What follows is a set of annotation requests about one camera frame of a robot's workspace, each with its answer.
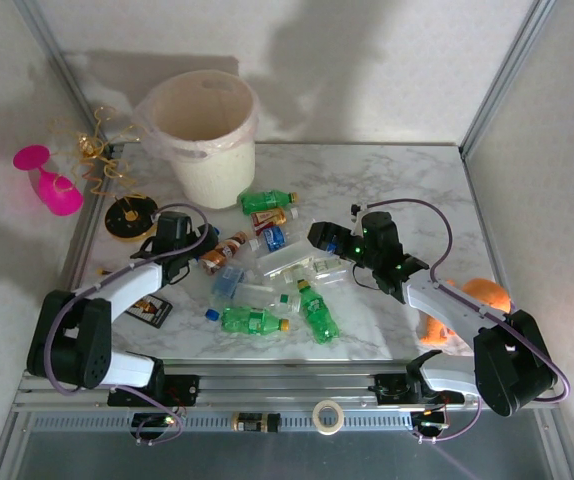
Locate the clear bottle white green label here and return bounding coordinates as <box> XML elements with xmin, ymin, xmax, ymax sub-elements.
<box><xmin>311</xmin><ymin>254</ymin><xmax>353</xmax><ymax>284</ymax></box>

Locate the blue label bottle white cap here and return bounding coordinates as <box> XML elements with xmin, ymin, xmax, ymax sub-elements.
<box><xmin>247</xmin><ymin>225</ymin><xmax>289</xmax><ymax>252</ymax></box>

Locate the red label tea bottle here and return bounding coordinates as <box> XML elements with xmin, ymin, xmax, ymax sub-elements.
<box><xmin>250</xmin><ymin>207</ymin><xmax>301</xmax><ymax>232</ymax></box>

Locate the green bottle yellow cap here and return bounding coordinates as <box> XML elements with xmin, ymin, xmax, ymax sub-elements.
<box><xmin>240</xmin><ymin>189</ymin><xmax>300</xmax><ymax>215</ymax></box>
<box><xmin>220</xmin><ymin>305</ymin><xmax>291</xmax><ymax>335</ymax></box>
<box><xmin>296</xmin><ymin>279</ymin><xmax>341</xmax><ymax>345</ymax></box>

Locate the blue tinted square bottle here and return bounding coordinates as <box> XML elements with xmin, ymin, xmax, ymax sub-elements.
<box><xmin>210</xmin><ymin>264</ymin><xmax>246</xmax><ymax>302</ymax></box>

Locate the clear bottle green cap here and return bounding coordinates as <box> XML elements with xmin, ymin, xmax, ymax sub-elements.
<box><xmin>234</xmin><ymin>282</ymin><xmax>302</xmax><ymax>315</ymax></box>

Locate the cream waste bin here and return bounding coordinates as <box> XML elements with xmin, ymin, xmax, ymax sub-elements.
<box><xmin>141</xmin><ymin>69</ymin><xmax>261</xmax><ymax>210</ymax></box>

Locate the translucent plastic bin liner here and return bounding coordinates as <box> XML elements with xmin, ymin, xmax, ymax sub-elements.
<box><xmin>133</xmin><ymin>69</ymin><xmax>261</xmax><ymax>161</ymax></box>

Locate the black picture card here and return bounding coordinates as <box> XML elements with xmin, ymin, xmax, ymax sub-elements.
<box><xmin>124</xmin><ymin>294</ymin><xmax>174</xmax><ymax>330</ymax></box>

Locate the pink plastic goblet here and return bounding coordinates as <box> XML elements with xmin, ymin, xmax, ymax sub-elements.
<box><xmin>12</xmin><ymin>143</ymin><xmax>85</xmax><ymax>217</ymax></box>

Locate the orange plush toy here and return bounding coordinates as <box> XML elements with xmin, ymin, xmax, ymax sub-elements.
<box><xmin>419</xmin><ymin>277</ymin><xmax>513</xmax><ymax>346</ymax></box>

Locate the white tape roll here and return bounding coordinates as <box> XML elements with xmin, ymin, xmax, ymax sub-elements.
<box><xmin>311</xmin><ymin>399</ymin><xmax>346</xmax><ymax>435</ymax></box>

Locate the black gold cylinder device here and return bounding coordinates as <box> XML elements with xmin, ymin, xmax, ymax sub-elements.
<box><xmin>230</xmin><ymin>410</ymin><xmax>282</xmax><ymax>434</ymax></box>

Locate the small black circuit board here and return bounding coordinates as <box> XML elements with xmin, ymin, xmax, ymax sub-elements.
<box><xmin>411</xmin><ymin>410</ymin><xmax>451</xmax><ymax>434</ymax></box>
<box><xmin>130</xmin><ymin>412</ymin><xmax>178</xmax><ymax>432</ymax></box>

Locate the purple cable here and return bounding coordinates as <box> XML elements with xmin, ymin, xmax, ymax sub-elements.
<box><xmin>351</xmin><ymin>198</ymin><xmax>571</xmax><ymax>444</ymax></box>
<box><xmin>46</xmin><ymin>202</ymin><xmax>212</xmax><ymax>447</ymax></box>

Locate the gold wire stand black base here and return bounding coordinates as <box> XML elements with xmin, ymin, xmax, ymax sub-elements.
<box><xmin>46</xmin><ymin>104</ymin><xmax>162</xmax><ymax>245</ymax></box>

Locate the aluminium rail frame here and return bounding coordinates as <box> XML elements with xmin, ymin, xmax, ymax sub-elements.
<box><xmin>12</xmin><ymin>363</ymin><xmax>559</xmax><ymax>414</ymax></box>

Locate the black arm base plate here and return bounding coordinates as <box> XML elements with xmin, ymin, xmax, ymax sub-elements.
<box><xmin>106</xmin><ymin>373</ymin><xmax>201</xmax><ymax>407</ymax></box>
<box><xmin>374</xmin><ymin>372</ymin><xmax>467</xmax><ymax>405</ymax></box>

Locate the grey slotted cable duct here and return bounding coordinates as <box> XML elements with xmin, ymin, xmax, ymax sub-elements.
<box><xmin>26</xmin><ymin>410</ymin><xmax>543</xmax><ymax>434</ymax></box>

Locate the aluminium corner post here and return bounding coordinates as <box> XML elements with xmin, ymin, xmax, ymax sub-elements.
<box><xmin>459</xmin><ymin>0</ymin><xmax>553</xmax><ymax>161</ymax></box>
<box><xmin>14</xmin><ymin>0</ymin><xmax>118</xmax><ymax>157</ymax></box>

